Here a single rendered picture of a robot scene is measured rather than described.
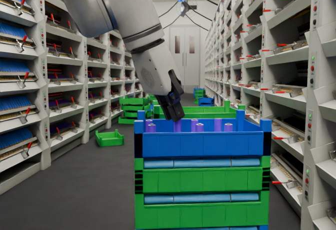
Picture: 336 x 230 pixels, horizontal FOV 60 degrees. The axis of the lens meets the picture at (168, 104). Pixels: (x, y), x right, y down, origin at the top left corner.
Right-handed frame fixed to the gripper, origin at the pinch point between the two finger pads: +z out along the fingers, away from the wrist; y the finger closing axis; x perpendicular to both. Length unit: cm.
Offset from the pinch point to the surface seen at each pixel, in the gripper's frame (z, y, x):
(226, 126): 7.6, 6.6, 7.6
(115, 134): 72, -195, 44
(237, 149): 12.0, 9.5, 6.1
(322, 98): 23, 3, 51
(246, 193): 23.0, 9.7, 4.4
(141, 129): 0.2, -1.0, -8.4
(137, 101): 73, -252, 102
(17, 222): 35, -71, -44
